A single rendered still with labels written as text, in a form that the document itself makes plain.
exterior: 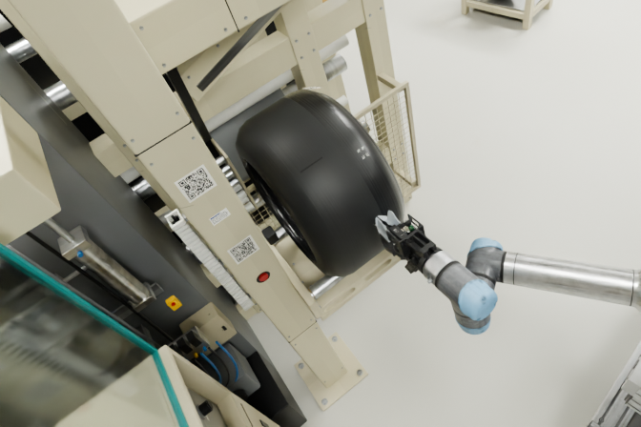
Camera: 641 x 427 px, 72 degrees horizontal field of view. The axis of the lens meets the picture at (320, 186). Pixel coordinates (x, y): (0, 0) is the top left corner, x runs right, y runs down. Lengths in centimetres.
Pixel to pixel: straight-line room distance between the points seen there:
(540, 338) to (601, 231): 69
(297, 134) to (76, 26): 55
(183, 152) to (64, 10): 34
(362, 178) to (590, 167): 201
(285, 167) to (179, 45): 39
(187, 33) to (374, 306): 171
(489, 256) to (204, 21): 88
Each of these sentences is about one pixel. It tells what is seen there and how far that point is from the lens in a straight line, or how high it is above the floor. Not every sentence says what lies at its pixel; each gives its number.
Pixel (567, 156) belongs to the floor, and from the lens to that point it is 299.
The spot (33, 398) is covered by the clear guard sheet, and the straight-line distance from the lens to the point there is 69.
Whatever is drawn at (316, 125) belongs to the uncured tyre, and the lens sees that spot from 115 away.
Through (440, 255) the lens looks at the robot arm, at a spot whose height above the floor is 131.
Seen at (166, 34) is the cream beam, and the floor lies 172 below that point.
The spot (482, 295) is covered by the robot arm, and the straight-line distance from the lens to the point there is 96.
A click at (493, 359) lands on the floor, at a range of 231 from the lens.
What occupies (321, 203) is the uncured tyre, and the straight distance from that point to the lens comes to 109.
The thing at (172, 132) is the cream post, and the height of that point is 166.
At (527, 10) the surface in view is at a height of 16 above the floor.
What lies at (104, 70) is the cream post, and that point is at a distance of 87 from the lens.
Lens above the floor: 219
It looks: 48 degrees down
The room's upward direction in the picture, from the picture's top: 21 degrees counter-clockwise
